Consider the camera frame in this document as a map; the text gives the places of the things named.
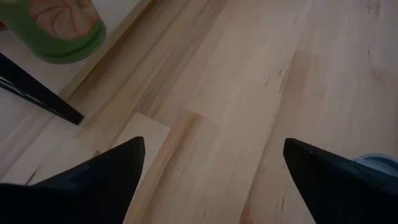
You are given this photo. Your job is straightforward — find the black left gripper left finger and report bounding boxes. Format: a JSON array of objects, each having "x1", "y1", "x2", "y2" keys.
[{"x1": 0, "y1": 136, "x2": 146, "y2": 224}]

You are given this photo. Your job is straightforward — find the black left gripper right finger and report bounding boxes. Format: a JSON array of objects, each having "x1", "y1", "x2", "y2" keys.
[{"x1": 282, "y1": 138, "x2": 398, "y2": 224}]

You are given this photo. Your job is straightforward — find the light blue object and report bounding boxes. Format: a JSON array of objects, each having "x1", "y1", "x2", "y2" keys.
[{"x1": 353, "y1": 152, "x2": 398, "y2": 179}]

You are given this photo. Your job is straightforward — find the tin can green label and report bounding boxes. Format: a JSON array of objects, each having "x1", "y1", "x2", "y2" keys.
[{"x1": 0, "y1": 0, "x2": 107, "y2": 65}]

